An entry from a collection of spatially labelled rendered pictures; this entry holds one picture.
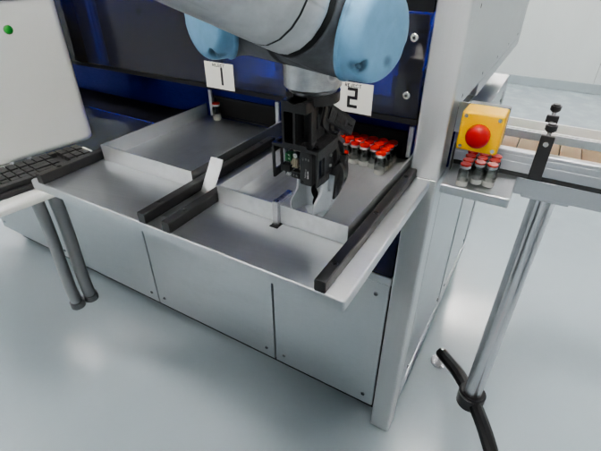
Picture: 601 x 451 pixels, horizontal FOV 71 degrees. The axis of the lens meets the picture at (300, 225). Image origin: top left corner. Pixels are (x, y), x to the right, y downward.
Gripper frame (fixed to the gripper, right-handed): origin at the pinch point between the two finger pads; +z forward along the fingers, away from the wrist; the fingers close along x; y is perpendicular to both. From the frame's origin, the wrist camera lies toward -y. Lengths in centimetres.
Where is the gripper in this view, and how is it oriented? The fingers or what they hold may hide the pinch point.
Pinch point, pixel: (318, 210)
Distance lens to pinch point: 67.5
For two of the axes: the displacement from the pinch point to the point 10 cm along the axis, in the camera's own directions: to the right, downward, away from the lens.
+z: 0.1, 8.2, 5.7
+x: 8.6, 2.8, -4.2
